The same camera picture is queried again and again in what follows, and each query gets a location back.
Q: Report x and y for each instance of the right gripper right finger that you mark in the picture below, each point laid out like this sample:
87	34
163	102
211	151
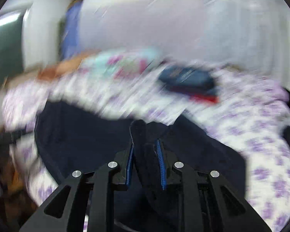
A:
206	201

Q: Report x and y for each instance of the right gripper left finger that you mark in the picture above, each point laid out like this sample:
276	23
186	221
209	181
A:
85	198

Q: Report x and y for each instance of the dark navy sweatpants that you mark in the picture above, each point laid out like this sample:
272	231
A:
69	139

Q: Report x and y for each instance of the folded red garment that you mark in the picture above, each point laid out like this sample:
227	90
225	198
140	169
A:
203	97

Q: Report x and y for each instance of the purple floral bed sheet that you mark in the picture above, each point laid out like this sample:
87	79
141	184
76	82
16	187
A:
249	117

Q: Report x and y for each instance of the folded blue denim jeans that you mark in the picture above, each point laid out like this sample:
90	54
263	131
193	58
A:
188	80

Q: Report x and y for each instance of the folded teal pink floral blanket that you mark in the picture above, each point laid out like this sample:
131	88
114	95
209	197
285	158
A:
121	63

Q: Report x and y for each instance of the brown orange pillow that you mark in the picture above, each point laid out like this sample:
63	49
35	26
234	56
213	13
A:
67	66

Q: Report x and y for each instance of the blue patterned cloth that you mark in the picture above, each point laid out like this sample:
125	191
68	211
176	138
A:
69	32

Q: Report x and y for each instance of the dark framed mirror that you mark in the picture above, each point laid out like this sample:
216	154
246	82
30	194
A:
11	46

